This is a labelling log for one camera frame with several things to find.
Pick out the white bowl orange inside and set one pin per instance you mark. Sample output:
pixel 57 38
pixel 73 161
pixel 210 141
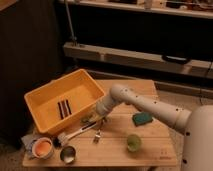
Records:
pixel 42 148

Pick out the white dish brush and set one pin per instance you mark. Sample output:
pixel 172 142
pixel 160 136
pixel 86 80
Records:
pixel 63 138

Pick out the clear gripper finger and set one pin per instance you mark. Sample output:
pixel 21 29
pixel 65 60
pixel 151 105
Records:
pixel 96 118

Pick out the metal pole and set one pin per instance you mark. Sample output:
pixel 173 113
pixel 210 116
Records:
pixel 73 38

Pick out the dark strips in bin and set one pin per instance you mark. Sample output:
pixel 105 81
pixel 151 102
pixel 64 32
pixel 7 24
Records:
pixel 64 108

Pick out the green sponge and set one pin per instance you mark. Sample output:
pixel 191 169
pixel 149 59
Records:
pixel 141 118

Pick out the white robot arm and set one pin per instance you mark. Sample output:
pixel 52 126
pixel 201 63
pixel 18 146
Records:
pixel 196 126

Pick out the yellow plastic bin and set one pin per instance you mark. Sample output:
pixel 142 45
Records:
pixel 78 87

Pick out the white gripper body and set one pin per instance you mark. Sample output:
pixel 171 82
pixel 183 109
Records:
pixel 101 109

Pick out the green plastic cup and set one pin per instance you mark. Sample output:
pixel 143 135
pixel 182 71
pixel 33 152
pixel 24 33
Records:
pixel 133 143

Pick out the wooden table board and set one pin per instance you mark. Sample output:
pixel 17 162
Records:
pixel 111 150

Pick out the green pepper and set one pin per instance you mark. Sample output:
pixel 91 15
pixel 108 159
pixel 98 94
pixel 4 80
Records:
pixel 87 119

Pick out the black handle object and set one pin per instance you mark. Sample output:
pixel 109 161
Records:
pixel 180 61

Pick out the grey cloth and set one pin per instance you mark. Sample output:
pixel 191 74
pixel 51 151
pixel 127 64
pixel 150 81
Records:
pixel 28 141

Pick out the small metal cup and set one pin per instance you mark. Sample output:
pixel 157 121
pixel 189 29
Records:
pixel 68 154

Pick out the long white shelf beam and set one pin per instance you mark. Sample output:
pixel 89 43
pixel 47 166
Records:
pixel 136 59

